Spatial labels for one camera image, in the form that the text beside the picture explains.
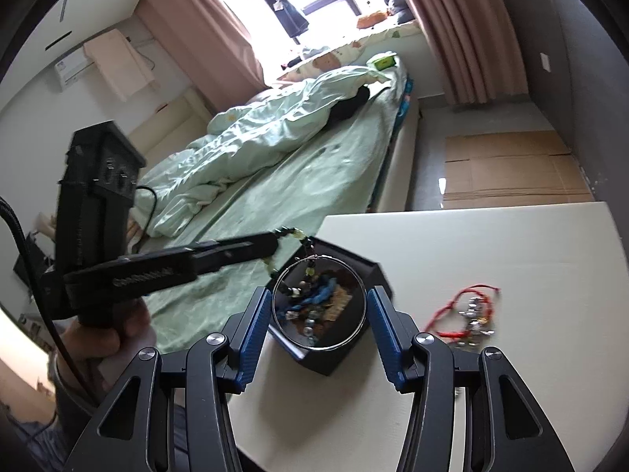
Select grey cloth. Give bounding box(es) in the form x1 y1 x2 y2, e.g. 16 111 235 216
282 44 330 67

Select green bed sheet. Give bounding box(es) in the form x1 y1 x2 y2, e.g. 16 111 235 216
142 56 408 320

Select window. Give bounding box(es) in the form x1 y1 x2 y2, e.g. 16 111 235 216
182 0 418 74

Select white air conditioner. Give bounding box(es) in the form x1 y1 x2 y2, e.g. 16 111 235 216
51 52 99 90

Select orange plush toy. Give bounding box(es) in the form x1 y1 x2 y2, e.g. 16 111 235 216
356 10 389 29

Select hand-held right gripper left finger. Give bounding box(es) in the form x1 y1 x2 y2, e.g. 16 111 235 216
64 288 273 472

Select red string bracelet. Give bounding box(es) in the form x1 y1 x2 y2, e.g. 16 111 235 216
427 285 503 352

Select dark cushion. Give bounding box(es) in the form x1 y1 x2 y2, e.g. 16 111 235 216
388 0 416 25

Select black box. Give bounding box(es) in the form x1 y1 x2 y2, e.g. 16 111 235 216
265 236 396 377

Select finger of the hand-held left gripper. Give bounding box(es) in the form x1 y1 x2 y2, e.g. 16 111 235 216
188 231 282 277

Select person's left hand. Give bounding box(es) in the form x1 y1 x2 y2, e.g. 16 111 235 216
56 297 158 385

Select blue bead bracelet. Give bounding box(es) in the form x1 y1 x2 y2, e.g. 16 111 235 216
278 278 342 318

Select person's left forearm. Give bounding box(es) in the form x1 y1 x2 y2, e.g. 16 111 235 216
46 354 119 433

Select black garment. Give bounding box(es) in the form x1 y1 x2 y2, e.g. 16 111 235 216
328 87 370 125

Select cardboard sheet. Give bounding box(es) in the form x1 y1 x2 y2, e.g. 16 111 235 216
442 129 595 210

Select black cable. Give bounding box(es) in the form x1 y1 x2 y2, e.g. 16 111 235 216
0 197 106 406

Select bear print window cushion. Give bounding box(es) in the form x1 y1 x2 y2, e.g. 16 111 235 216
278 24 423 82

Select pink curtain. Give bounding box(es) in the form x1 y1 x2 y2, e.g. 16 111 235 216
390 0 529 106
135 0 266 89

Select beige headboard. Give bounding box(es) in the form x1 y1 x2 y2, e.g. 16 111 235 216
130 91 214 158

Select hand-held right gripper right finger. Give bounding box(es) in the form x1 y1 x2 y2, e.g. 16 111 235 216
366 286 576 472

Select thin silver hoop bangle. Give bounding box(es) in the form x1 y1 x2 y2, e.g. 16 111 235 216
272 254 368 351

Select pale green bead bracelet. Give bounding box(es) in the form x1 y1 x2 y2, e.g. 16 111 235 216
263 226 318 281

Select pale green duvet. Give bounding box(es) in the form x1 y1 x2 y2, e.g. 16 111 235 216
132 65 394 237

